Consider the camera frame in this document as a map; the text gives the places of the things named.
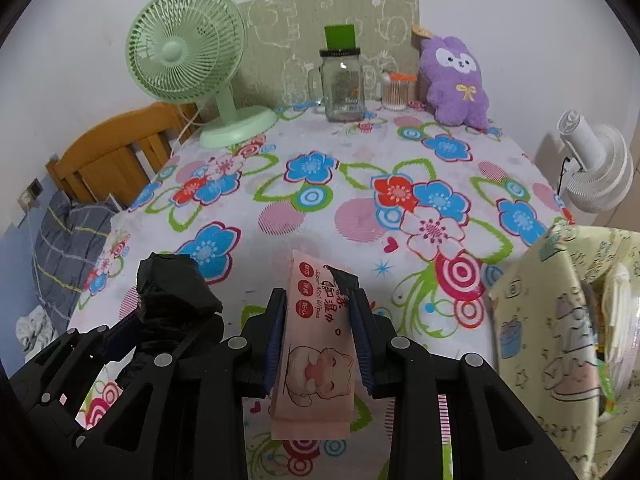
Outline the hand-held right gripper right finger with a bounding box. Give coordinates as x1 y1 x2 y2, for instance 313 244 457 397
347 287 556 480

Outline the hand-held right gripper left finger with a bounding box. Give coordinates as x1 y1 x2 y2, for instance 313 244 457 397
87 287 291 480

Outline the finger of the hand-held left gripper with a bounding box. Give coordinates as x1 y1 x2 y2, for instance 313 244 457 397
10 309 149 412
167 312 226 361

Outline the pink wet wipes packet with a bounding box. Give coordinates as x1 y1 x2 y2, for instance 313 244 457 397
270 249 361 442

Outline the black garbage bag roll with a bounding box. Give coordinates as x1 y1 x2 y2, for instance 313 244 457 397
120 254 224 391

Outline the yellow cartoon fabric storage bin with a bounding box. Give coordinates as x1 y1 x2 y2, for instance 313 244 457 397
487 222 640 480

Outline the green packet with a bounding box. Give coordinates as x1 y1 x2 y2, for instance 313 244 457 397
597 360 621 413

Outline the white plastic bag roll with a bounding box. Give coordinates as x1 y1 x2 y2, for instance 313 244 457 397
600 262 640 366

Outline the white cloth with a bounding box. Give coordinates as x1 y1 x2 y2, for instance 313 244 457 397
15 304 57 356

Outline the grey plaid bedding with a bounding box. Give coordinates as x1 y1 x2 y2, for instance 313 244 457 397
31 191 121 321

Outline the glass jar mug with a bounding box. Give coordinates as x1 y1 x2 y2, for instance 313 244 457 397
306 47 368 123

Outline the cotton swab container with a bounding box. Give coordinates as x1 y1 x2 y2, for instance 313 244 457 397
381 71 418 112

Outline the purple plush bunny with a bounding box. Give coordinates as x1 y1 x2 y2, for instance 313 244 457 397
417 35 491 130

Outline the green desk fan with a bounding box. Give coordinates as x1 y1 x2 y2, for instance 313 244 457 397
125 0 278 150

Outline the white fan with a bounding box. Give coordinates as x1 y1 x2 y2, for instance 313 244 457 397
556 109 635 213

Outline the green cartoon printed board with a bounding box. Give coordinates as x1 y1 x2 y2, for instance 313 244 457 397
235 0 421 111

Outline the white fan cable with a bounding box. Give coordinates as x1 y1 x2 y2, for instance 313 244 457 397
170 102 211 158

